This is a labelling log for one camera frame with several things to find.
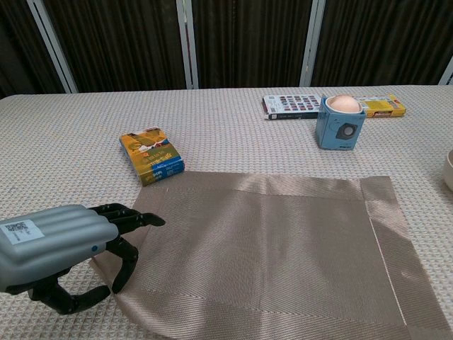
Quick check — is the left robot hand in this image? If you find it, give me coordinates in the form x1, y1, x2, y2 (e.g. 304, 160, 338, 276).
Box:
0, 203, 166, 315

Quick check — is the orange and blue snack box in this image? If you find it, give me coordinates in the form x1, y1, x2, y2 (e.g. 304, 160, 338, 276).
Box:
119, 127, 186, 188

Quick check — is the brown woven placemat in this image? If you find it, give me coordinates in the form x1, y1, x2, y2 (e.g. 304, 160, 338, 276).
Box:
88, 171, 453, 340

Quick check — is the light brown bowl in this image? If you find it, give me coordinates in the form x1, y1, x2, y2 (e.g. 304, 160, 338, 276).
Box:
444, 148, 453, 194

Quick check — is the yellow flat box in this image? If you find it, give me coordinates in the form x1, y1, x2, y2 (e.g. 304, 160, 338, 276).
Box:
355, 93, 407, 118

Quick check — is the beige woven tablecloth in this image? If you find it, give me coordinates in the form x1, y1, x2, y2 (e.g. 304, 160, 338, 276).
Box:
0, 84, 453, 340

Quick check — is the dark brown curtain panel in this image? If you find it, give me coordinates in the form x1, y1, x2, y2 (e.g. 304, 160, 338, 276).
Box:
44, 0, 188, 94
190, 0, 314, 89
311, 0, 453, 88
0, 0, 68, 100

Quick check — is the white box with colour swatches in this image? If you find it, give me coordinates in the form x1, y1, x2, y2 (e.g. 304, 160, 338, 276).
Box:
262, 93, 323, 120

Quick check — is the blue cube egg holder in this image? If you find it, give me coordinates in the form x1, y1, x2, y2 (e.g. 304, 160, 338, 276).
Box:
314, 95, 367, 152

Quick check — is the peach round ball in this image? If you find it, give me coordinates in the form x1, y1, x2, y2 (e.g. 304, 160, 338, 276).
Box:
327, 95, 362, 113

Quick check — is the silver partition post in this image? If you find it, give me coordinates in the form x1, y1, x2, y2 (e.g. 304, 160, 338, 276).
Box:
299, 0, 326, 88
176, 0, 200, 89
26, 0, 79, 94
437, 56, 453, 86

